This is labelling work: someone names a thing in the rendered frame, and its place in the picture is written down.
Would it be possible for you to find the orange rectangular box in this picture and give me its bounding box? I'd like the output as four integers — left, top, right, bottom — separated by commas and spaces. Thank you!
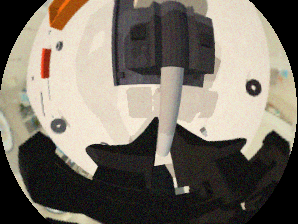
48, 0, 89, 31

